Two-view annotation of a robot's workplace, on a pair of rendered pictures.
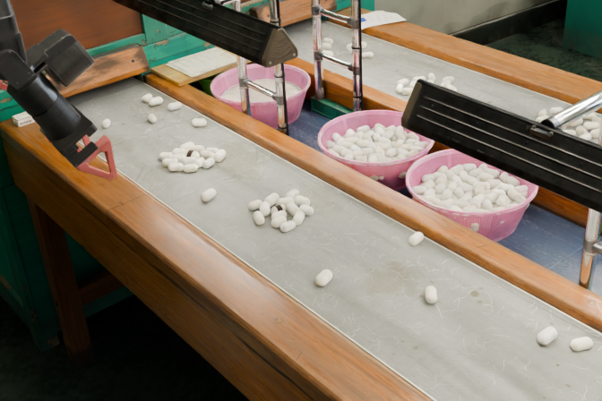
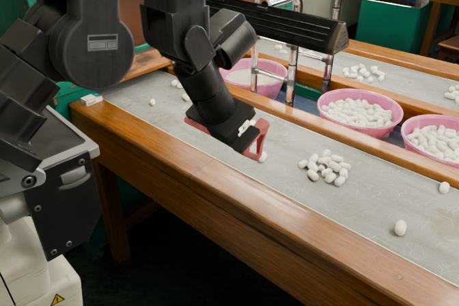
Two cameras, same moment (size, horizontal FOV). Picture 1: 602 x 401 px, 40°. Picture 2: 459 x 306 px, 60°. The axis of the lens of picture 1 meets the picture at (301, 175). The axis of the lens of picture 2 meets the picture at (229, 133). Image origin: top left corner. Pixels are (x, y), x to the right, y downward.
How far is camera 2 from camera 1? 80 cm
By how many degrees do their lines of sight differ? 10
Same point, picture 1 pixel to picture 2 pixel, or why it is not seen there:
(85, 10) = (129, 18)
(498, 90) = (409, 74)
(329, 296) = (412, 244)
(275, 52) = (339, 42)
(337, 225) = (373, 177)
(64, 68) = (235, 49)
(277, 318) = (396, 274)
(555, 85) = (448, 70)
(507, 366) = not seen: outside the picture
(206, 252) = (294, 210)
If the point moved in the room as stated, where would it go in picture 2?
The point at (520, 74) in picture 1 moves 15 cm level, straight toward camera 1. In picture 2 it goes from (420, 64) to (432, 79)
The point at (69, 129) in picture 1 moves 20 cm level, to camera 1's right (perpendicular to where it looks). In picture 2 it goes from (229, 113) to (353, 102)
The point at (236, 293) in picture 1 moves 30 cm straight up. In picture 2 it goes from (344, 249) to (373, 117)
